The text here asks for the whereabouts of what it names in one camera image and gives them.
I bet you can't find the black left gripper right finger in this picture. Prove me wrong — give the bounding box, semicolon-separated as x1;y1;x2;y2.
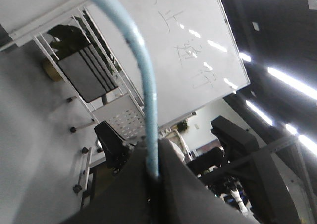
158;138;256;224

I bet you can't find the white rolling whiteboard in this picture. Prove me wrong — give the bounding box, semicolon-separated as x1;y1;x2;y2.
88;0;250;128

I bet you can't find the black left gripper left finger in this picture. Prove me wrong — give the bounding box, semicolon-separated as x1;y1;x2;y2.
63;141;150;224

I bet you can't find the light blue plastic basket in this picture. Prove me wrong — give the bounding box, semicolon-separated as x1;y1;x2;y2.
90;0;160;180

